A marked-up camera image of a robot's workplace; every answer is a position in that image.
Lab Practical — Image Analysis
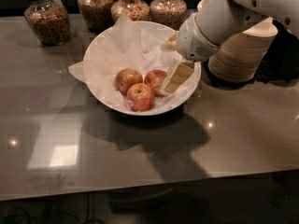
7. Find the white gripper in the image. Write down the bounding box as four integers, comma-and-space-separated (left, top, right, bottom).
160, 13, 220, 95

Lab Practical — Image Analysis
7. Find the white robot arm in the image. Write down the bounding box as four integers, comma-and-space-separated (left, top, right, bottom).
161, 0, 299, 94

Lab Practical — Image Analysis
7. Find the white bowl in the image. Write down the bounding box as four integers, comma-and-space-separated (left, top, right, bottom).
82, 21, 202, 117

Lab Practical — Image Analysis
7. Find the front red apple with sticker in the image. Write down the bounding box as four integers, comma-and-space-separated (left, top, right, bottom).
126, 83, 155, 111

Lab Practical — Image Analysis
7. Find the glass cereal jar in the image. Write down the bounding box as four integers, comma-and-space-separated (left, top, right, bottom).
78, 0, 114, 31
111, 0, 150, 21
149, 0, 187, 30
24, 0, 70, 46

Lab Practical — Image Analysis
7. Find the white paper liner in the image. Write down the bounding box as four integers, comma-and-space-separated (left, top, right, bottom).
67, 12, 200, 113

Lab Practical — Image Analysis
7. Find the front stack of paper bowls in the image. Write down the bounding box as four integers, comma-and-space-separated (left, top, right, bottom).
207, 18, 278, 83

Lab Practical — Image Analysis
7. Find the leftmost glass cereal jar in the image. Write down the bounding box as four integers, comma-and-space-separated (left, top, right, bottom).
24, 0, 70, 46

